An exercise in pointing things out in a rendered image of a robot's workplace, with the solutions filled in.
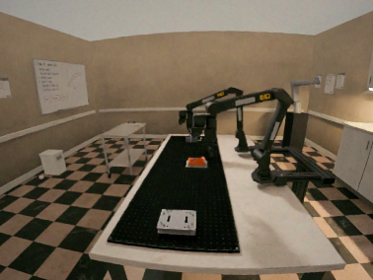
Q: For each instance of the orange tube rack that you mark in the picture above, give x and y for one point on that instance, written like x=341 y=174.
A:
x=197 y=162

